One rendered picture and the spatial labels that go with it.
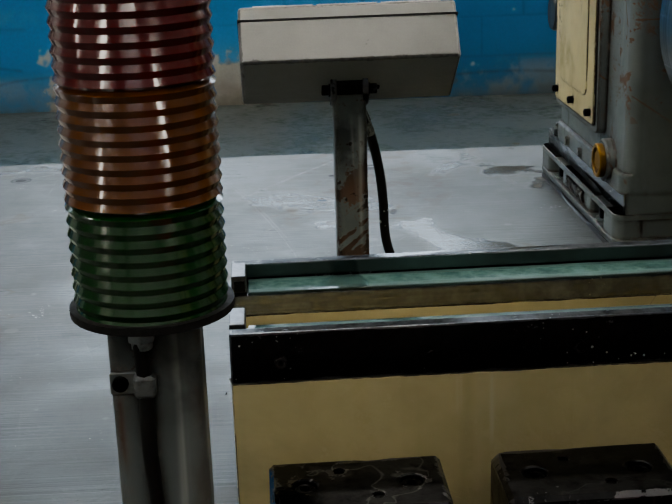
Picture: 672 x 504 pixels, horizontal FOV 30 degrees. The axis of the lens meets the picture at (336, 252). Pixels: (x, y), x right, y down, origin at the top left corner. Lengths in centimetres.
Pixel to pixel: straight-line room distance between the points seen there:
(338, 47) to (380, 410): 32
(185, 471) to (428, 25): 55
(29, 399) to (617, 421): 46
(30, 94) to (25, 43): 25
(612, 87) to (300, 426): 67
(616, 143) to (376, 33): 41
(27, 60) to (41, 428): 558
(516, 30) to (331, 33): 548
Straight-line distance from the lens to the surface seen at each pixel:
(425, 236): 136
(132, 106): 45
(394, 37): 98
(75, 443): 93
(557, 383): 78
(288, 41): 97
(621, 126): 130
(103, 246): 46
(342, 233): 102
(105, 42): 44
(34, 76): 650
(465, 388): 77
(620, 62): 130
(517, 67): 647
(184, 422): 50
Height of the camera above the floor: 120
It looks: 18 degrees down
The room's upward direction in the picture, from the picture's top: 2 degrees counter-clockwise
